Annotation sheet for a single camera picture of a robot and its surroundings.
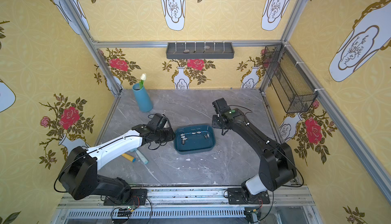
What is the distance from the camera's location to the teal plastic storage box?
2.93 feet

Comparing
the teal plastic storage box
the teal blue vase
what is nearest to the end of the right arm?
the teal plastic storage box

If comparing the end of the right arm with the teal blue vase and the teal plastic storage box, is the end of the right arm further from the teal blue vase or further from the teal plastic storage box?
the teal blue vase

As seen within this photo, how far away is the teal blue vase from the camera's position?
95 cm

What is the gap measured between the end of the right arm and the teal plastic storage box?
152 mm

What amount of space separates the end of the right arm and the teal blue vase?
485 mm

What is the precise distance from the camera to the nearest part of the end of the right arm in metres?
0.60

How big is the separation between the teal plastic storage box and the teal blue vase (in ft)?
1.02
